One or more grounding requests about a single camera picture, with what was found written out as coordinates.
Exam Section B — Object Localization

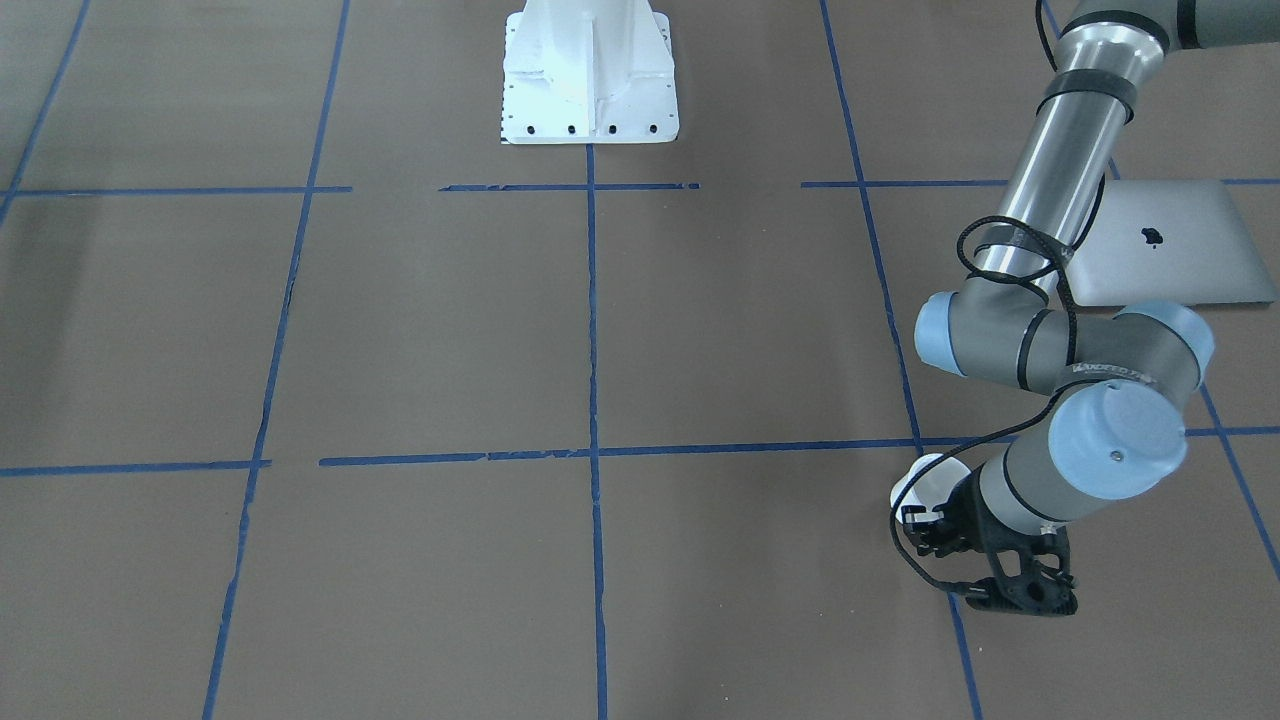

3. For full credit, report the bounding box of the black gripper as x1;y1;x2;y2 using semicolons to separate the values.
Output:
900;470;1000;559

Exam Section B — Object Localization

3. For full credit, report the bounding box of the white ceramic mug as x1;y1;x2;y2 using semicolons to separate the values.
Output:
890;454;972;524

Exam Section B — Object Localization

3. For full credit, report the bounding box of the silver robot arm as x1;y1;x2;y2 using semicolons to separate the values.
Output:
890;1;1277;574

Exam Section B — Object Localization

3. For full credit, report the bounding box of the grey closed laptop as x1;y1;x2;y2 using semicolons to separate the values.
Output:
1068;179;1277;307

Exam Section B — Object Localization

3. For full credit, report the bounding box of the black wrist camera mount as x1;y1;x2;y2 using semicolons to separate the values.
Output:
965;530;1079;618

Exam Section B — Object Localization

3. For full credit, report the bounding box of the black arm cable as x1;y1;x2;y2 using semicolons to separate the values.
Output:
888;0;1105;597

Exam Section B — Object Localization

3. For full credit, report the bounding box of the white pedestal column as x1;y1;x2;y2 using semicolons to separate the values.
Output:
500;1;680;145

